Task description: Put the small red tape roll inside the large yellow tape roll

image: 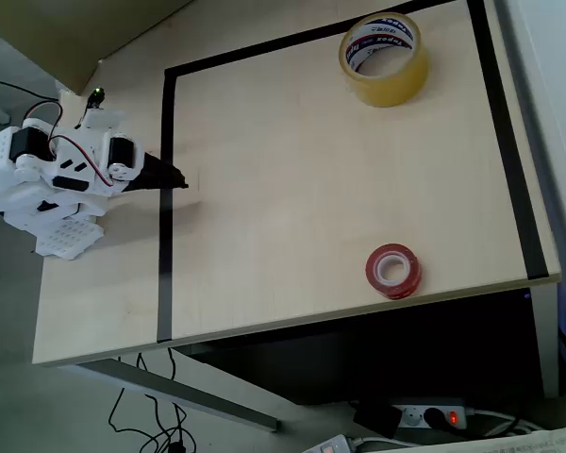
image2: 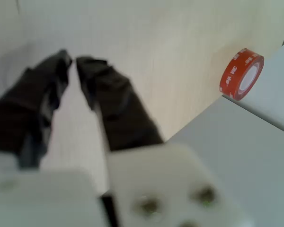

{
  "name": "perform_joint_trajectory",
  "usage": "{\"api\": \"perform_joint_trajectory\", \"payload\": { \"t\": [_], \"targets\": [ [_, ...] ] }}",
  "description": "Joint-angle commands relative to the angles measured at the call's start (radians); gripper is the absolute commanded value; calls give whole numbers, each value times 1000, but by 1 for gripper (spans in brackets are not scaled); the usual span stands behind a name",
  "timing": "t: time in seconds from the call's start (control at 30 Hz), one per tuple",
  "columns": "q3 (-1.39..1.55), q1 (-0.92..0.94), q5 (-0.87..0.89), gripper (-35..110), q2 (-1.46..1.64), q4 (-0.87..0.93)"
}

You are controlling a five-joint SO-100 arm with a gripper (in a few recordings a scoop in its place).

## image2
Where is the red tape roll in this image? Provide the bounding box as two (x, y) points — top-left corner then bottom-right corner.
(219, 47), (265, 102)

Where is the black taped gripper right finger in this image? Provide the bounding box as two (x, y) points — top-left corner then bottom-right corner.
(75, 56), (251, 227)

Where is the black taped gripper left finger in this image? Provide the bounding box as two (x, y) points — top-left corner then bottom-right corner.
(0, 49), (109, 227)

